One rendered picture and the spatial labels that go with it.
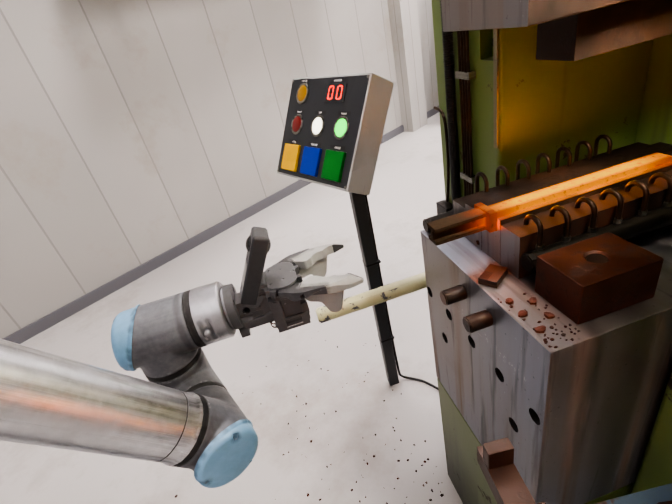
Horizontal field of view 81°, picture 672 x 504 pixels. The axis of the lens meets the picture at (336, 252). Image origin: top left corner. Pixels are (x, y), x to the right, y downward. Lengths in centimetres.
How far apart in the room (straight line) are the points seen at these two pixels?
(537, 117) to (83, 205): 272
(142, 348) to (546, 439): 61
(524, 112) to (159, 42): 270
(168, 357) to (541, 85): 83
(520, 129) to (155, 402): 80
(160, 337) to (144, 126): 260
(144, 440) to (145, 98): 278
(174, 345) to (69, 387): 18
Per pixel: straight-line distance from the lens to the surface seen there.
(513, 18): 57
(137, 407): 52
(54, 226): 305
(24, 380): 48
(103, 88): 308
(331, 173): 101
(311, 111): 114
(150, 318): 63
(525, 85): 90
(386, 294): 113
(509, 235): 67
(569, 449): 78
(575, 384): 65
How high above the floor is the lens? 132
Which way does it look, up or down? 30 degrees down
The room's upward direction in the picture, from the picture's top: 14 degrees counter-clockwise
